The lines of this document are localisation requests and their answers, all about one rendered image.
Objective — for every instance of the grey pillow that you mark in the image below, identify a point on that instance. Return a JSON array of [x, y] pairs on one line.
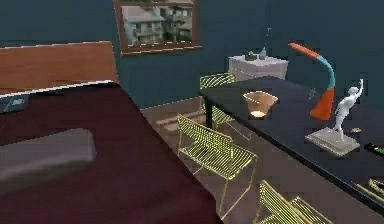
[[43, 156]]

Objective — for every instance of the dark red bed wooden headboard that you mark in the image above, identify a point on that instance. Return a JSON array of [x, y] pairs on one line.
[[133, 160]]

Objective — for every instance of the white chest of drawers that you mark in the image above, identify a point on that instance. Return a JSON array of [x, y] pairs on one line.
[[258, 68]]

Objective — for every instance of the dark small box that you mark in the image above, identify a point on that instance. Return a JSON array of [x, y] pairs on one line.
[[250, 56]]

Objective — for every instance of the grey small bottle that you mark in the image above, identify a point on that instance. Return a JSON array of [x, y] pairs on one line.
[[263, 53]]

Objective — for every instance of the wooden framed window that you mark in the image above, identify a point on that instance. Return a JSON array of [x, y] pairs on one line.
[[156, 25]]

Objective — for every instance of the black long table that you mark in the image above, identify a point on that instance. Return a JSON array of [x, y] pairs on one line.
[[293, 120]]

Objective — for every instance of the orange and blue curved lamp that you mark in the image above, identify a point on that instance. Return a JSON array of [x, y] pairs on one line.
[[325, 100]]

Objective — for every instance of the white figure statue grey base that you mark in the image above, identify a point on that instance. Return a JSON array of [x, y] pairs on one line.
[[336, 136]]

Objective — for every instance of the small multicoloured object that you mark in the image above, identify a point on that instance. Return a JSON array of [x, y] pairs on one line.
[[355, 130]]

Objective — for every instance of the black remote control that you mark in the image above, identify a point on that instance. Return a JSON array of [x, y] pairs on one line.
[[375, 148]]

